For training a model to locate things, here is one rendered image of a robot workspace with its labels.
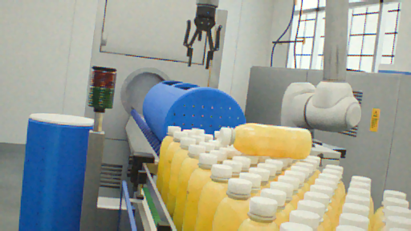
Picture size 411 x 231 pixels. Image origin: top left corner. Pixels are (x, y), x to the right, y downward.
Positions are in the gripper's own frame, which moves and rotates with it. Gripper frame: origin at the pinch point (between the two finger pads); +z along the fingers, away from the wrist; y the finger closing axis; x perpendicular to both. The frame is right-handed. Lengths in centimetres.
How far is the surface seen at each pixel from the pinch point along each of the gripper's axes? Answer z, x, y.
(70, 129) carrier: 32, -4, 44
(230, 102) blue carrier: 13.7, 24.6, -8.1
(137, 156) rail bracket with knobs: 34, 34, 21
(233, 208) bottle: 29, 116, 12
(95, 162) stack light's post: 32, 66, 34
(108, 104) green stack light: 17, 67, 33
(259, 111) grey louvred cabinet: 24, -260, -110
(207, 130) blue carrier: 24.0, 24.5, -1.6
